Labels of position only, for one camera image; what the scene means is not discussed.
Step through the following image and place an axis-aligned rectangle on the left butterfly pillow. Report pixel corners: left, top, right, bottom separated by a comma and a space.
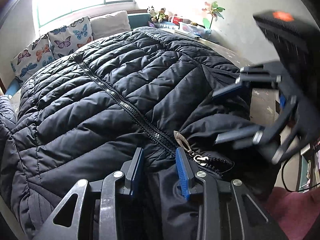
10, 34, 55, 87

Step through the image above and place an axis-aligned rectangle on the right butterfly pillow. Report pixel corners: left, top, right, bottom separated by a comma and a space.
47, 16, 93, 60

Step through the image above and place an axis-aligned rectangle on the artificial flower plant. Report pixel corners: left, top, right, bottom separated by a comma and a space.
202, 1, 225, 29

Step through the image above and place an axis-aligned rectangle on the pink fleece clothing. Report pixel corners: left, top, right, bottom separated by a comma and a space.
264, 187, 319, 239

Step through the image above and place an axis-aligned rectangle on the butterfly pillow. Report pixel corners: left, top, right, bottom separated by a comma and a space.
47, 16, 93, 60
10, 34, 55, 87

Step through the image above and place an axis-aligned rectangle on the black puffer jacket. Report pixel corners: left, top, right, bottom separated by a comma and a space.
0, 26, 281, 240

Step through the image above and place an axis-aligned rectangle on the brown plush toy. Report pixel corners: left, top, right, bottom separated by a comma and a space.
157, 8, 169, 23

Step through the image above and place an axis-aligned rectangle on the red toy box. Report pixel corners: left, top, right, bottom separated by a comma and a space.
171, 15, 183, 25

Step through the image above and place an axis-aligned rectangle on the plain white pillow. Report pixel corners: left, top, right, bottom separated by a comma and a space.
90, 10, 131, 40

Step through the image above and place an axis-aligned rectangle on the panda plush toy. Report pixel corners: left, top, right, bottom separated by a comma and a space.
147, 6, 157, 23

